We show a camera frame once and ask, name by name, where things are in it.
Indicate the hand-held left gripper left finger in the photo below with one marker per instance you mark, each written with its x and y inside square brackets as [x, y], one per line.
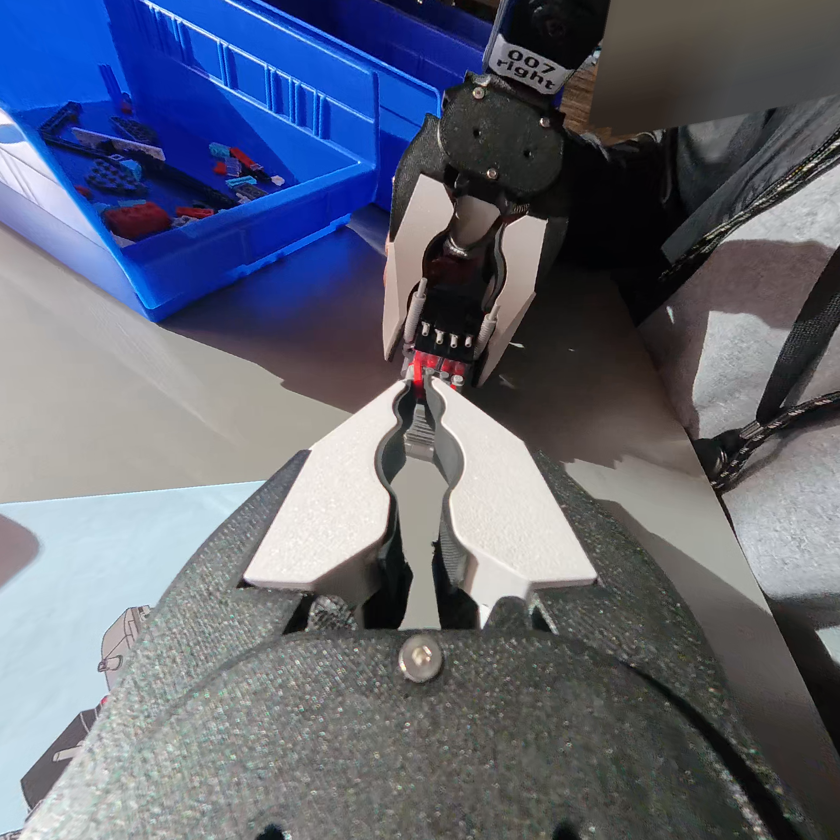
[321, 518]

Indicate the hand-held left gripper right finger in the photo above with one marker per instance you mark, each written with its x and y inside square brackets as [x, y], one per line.
[518, 518]

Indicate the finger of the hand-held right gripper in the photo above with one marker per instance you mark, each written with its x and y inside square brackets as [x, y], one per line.
[410, 229]
[522, 269]

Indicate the toy brick truck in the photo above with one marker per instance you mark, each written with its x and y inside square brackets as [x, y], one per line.
[446, 308]

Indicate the blue plastic bin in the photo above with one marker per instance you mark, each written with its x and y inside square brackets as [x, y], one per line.
[407, 131]

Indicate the thin red toy bar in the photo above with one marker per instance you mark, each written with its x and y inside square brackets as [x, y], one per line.
[418, 377]

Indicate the blue bin with white card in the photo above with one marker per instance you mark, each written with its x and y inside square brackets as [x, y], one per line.
[262, 262]

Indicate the light blue instruction booklet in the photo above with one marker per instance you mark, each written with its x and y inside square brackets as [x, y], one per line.
[98, 558]

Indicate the pile of loose toy bricks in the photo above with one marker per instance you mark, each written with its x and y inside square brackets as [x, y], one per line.
[134, 220]

